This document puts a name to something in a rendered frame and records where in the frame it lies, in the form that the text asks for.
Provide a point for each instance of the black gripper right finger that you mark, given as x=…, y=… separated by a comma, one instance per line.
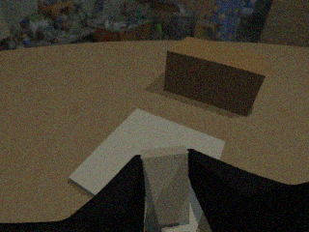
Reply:
x=235, y=200

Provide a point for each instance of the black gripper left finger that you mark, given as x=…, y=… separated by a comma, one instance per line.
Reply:
x=119, y=207

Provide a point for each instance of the brown rectangular block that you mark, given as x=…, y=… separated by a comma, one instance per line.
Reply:
x=221, y=75

